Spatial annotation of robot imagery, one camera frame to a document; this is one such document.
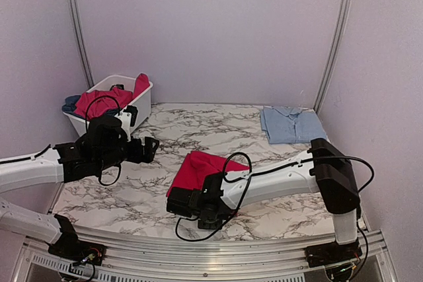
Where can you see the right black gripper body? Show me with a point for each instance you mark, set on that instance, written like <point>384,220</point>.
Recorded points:
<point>213,224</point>

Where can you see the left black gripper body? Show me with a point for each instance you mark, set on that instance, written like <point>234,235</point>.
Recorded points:
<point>111,157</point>

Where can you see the red t-shirt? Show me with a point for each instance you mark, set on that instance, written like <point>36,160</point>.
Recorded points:
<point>197,165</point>

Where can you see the light blue button shirt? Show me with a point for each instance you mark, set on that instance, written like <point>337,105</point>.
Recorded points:
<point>288,125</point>

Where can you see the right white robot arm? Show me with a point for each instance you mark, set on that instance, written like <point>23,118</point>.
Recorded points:
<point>320,169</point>

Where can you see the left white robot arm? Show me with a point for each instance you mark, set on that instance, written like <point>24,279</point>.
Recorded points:
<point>23,172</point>

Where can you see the white plastic laundry bin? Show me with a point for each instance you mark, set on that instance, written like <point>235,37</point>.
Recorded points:
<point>143,104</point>

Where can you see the red garment in bin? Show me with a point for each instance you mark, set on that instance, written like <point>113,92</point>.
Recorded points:
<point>115,91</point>

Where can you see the dark blue garment in bin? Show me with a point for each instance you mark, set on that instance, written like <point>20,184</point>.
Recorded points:
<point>69,107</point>

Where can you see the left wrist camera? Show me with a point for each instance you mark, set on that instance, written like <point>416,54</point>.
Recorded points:
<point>128,117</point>

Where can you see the front aluminium rail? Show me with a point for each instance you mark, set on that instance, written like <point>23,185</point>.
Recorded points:
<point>139,258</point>

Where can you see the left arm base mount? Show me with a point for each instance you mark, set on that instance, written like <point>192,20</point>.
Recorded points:
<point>78,251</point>

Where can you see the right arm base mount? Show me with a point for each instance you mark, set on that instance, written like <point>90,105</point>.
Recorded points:
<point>331,253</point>

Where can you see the left aluminium frame post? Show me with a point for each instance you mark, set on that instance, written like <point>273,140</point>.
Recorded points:
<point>80,41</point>

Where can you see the aluminium frame post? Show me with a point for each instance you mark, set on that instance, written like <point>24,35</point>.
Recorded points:
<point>80,41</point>
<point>328,72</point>

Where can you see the right aluminium frame post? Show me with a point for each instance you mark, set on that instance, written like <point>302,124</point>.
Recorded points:
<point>328,72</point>

